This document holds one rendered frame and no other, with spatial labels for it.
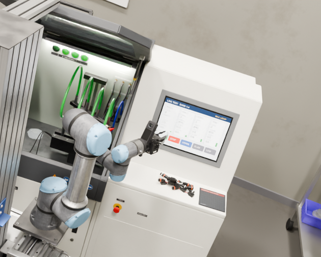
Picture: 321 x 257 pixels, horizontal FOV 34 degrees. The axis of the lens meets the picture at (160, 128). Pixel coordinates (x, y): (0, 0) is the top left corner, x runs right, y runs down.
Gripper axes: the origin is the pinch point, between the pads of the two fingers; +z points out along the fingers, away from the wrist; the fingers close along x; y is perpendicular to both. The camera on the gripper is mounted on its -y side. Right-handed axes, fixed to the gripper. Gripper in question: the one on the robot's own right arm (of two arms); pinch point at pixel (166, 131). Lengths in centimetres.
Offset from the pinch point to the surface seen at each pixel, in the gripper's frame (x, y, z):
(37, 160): -65, 43, -24
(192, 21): -109, -4, 166
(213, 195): 13, 50, 43
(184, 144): -12.1, 26.2, 39.7
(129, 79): -61, 4, 39
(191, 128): -11.5, 15.6, 42.3
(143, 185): -15.6, 46.0, 11.7
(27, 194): -70, 69, -25
